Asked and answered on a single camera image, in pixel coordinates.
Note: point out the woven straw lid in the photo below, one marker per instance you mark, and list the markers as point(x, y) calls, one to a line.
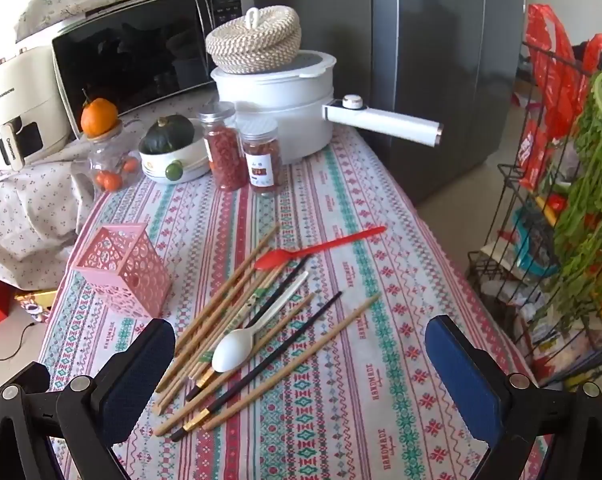
point(253, 45)

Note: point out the clear jar of red berries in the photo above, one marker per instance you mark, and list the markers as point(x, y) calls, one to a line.
point(226, 155)

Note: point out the bundle of wooden chopsticks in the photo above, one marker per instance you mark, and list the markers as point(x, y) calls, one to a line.
point(196, 360)

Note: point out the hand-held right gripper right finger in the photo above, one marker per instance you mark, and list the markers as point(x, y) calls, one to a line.
point(461, 385)

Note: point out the red snack packet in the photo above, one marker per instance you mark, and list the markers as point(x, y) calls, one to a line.
point(533, 155)

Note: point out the red plastic spoon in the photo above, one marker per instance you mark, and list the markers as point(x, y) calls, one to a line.
point(271, 260)

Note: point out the white air fryer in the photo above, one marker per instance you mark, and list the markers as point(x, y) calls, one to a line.
point(26, 90)

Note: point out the red plastic bag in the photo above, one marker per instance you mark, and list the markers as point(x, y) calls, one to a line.
point(551, 60)

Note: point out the white ceramic pot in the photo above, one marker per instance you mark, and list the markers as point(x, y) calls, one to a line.
point(191, 160)

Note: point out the black microwave oven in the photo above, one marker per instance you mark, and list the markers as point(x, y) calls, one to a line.
point(131, 60)

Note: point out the clear jar with small oranges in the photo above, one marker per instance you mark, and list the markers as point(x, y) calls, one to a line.
point(106, 160)

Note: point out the patterned striped tablecloth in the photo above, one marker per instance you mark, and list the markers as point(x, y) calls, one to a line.
point(381, 360)

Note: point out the green squash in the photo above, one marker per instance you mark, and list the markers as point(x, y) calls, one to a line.
point(170, 135)

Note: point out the white plastic spoon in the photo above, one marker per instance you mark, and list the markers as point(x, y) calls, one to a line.
point(231, 352)

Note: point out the clear jar with label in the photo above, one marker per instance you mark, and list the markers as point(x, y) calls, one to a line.
point(263, 155)

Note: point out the white electric cooking pot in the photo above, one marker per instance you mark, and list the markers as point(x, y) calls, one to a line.
point(271, 100)

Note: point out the green leafy vegetable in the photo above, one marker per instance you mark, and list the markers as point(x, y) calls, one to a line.
point(596, 185)

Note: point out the white floral cloth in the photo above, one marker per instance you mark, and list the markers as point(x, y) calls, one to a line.
point(31, 210)

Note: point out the orange fruit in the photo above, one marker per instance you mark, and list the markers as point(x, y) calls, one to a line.
point(98, 117)

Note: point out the grey refrigerator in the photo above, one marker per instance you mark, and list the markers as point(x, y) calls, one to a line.
point(431, 60)

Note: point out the single light wooden chopstick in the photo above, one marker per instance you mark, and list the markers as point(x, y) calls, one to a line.
point(291, 363)

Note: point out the black chopstick with gold band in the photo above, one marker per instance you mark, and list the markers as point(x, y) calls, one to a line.
point(261, 362)
point(281, 285)

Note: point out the pink perforated utensil holder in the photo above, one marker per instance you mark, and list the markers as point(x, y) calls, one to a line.
point(131, 270)

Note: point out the blue snack packet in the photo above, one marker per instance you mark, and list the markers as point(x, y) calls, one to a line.
point(531, 250)

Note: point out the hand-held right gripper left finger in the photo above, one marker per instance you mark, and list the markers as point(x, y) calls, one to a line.
point(131, 380)

